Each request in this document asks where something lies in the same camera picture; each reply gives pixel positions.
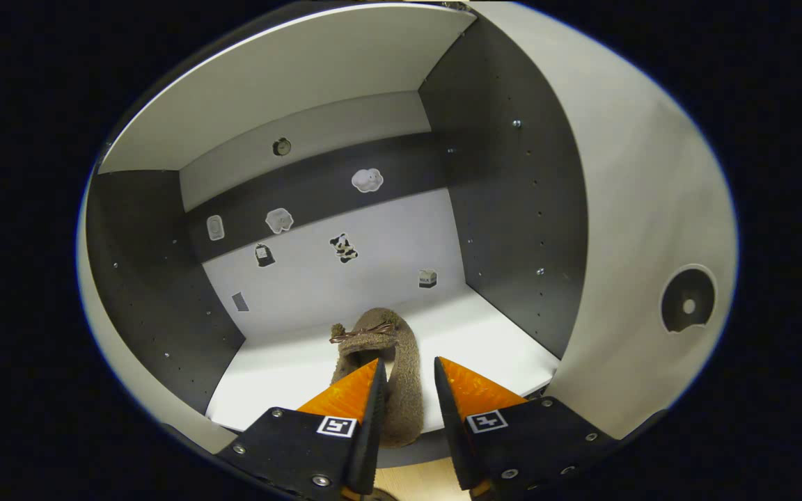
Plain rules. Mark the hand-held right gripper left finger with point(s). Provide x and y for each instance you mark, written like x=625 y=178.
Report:
x=372 y=431

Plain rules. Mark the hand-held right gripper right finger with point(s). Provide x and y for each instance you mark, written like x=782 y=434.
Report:
x=451 y=431

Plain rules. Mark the brown fuzzy shoe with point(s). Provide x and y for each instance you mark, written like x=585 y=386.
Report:
x=408 y=376

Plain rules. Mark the white shoe cabinet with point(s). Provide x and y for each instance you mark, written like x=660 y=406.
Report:
x=317 y=292

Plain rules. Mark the white shoe cabinet door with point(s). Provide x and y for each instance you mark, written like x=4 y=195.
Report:
x=638 y=209
x=192 y=433

